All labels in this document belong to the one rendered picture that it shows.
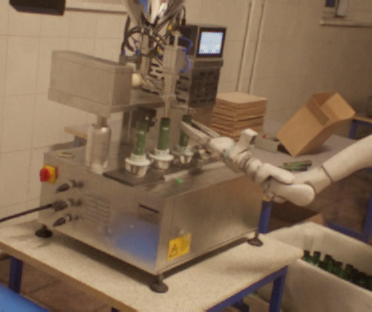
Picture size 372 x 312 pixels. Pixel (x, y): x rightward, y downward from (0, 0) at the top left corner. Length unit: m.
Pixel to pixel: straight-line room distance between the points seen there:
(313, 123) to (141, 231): 1.88
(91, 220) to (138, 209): 0.19
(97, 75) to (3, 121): 1.62
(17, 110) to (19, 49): 0.32
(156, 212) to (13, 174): 1.92
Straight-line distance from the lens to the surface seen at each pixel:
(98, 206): 1.97
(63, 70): 2.05
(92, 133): 1.98
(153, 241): 1.86
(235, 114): 3.63
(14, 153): 3.62
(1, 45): 3.43
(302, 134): 3.62
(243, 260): 2.19
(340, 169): 1.93
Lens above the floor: 1.60
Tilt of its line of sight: 15 degrees down
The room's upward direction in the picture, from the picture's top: 8 degrees clockwise
